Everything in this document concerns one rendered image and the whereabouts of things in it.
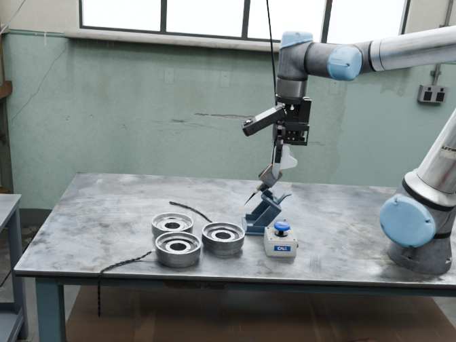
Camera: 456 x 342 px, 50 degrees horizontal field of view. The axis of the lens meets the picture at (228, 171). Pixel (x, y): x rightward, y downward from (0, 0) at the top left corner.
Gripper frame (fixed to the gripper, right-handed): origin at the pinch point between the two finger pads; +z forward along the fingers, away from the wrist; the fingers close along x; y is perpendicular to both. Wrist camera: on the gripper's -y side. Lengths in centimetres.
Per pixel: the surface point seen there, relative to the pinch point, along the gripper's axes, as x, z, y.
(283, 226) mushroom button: -13.3, 8.9, 2.2
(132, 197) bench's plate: 14.3, 16.1, -38.7
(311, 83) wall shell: 151, 1, 36
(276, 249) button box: -15.5, 14.0, 0.7
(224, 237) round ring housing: -9.6, 14.7, -11.8
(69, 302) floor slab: 72, 96, -77
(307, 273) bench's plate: -21.7, 16.3, 7.5
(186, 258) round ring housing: -23.1, 13.5, -20.4
